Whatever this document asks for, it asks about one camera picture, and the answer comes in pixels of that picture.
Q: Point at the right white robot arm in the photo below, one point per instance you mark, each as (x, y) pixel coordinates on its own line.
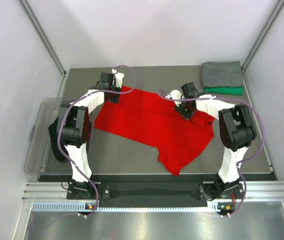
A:
(237, 131)

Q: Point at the red t shirt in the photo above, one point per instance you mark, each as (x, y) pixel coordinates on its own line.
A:
(144, 117)

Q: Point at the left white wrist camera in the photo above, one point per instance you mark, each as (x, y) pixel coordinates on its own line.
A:
(117, 78)

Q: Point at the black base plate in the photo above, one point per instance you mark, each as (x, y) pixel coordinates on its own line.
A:
(154, 192)

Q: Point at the black t shirt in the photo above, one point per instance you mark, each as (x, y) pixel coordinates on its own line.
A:
(53, 138)

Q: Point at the aluminium frame post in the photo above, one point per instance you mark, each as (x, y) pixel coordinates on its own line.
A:
(41, 34)
(279, 6)

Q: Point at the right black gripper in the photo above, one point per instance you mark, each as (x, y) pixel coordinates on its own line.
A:
(186, 116)

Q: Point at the folded green t shirt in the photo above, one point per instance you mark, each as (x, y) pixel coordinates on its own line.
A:
(237, 91)

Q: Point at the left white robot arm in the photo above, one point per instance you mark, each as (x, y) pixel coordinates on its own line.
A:
(74, 129)

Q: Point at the left aluminium frame post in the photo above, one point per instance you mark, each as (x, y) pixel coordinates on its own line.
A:
(41, 34)

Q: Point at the right aluminium frame post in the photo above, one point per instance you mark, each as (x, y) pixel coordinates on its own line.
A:
(279, 6)

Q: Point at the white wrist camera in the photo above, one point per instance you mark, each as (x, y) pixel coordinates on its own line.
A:
(174, 94)
(117, 78)

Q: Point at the folded grey t shirt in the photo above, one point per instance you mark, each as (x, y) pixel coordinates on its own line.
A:
(222, 74)

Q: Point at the clear plastic bin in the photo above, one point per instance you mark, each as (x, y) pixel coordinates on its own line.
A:
(40, 157)

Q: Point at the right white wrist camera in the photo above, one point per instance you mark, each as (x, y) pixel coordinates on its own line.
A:
(174, 94)

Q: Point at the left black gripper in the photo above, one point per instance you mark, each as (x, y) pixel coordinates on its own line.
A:
(115, 100)

